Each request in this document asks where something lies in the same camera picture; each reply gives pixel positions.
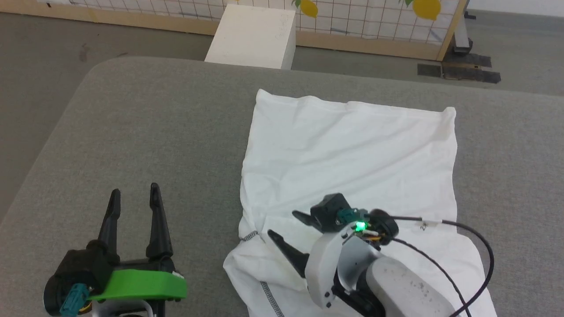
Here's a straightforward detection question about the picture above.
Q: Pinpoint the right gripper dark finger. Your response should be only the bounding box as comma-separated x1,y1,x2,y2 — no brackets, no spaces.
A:
292,210,315,228
267,229,310,279

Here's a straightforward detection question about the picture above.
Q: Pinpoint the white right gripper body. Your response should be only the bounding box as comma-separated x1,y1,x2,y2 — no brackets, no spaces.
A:
304,209,400,309

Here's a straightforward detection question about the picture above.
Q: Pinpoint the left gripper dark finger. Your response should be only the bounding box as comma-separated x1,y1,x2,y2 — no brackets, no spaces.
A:
145,183,174,260
97,189,122,265

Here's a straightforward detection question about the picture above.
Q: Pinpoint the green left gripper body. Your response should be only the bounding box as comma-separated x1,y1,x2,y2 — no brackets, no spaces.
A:
86,258,188,317

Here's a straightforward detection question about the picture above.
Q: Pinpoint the white long-sleeve shirt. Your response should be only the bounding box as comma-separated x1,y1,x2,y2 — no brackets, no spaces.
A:
223,88,499,317

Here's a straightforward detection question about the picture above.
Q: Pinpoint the grey fabric sofa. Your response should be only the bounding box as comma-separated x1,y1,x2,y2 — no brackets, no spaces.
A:
0,56,564,317

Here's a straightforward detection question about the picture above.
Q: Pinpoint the white rectangular box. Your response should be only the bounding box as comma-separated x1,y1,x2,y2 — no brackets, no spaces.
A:
204,3,297,71

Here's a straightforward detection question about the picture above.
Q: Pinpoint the small dark floor plate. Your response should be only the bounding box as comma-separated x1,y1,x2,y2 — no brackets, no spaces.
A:
417,63,443,79

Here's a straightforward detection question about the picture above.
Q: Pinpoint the large dark floor plate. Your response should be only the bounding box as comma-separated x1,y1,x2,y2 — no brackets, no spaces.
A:
442,52,502,85

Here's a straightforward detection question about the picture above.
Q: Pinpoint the grey metal partition foot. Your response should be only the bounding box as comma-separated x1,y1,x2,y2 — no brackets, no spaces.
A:
453,11,475,55

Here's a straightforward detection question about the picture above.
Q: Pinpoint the left teal-plug black cable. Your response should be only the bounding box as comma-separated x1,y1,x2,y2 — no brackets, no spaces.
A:
60,283,93,317

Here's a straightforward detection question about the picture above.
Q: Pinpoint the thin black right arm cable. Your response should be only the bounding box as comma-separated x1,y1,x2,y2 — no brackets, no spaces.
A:
390,238,473,317

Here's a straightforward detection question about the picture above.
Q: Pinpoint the lemon-print grid partition wooden frame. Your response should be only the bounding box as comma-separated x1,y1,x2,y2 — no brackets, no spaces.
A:
0,0,469,62

